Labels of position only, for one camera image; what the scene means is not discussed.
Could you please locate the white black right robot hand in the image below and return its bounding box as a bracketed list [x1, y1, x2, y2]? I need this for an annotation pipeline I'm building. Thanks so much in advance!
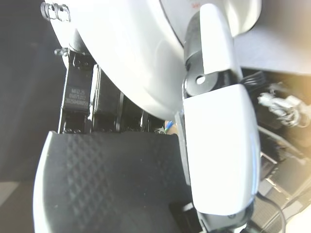
[33, 2, 262, 233]

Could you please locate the thin wrist camera cable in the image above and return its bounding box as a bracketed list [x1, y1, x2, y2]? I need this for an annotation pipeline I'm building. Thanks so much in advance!
[252, 191, 288, 233]

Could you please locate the white wire connector bundle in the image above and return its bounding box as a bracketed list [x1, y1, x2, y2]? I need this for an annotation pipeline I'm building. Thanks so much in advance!
[257, 83, 311, 129]

